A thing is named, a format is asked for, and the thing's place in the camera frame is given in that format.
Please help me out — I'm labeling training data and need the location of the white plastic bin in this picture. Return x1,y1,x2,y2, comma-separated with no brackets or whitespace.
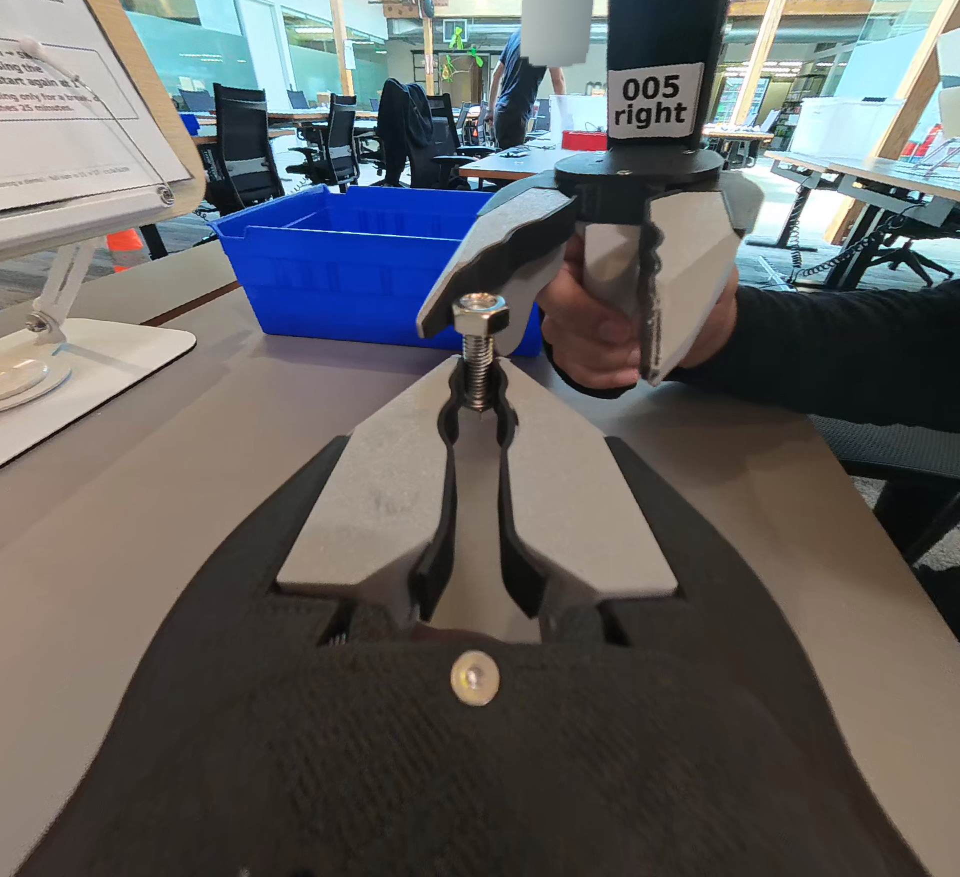
791,97,905,158

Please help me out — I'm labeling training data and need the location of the blue plastic bin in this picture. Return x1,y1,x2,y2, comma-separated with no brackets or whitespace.
208,184,545,359

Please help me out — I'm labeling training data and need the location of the black jacket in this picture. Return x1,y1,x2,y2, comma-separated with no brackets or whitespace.
375,78,435,188

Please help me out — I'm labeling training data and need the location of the steel bolt with nut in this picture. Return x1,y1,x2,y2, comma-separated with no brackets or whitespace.
451,294,511,346

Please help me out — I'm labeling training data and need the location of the slim wooden post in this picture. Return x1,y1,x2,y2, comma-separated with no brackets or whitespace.
324,0,354,98

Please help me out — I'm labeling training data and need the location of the black chair seat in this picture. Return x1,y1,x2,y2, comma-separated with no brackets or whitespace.
810,415,960,563

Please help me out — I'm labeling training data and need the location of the steel hex bolt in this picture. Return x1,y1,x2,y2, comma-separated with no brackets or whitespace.
459,333,502,413

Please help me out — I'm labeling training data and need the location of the green plant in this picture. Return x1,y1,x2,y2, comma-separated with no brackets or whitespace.
442,22,481,79

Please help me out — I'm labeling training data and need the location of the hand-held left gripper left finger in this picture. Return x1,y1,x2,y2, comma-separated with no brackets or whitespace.
276,356,462,623

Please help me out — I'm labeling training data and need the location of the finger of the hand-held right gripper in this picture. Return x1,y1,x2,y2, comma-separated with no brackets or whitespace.
416,185,582,358
637,174,765,388

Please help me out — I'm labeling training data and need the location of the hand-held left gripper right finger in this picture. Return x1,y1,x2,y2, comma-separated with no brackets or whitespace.
495,356,681,619

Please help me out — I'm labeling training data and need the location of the printed instruction sheet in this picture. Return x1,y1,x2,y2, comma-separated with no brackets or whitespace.
0,0,192,212

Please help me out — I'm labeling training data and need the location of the black office chair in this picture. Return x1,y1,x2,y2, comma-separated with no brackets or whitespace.
288,94,360,188
206,83,286,218

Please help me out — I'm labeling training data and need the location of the brown wooden desk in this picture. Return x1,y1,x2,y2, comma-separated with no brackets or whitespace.
459,134,601,192

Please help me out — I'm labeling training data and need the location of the light wooden desk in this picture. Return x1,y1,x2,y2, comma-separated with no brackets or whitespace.
765,149,960,293

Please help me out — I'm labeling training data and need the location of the person's right hand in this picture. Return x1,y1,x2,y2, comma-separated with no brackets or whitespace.
536,238,741,392

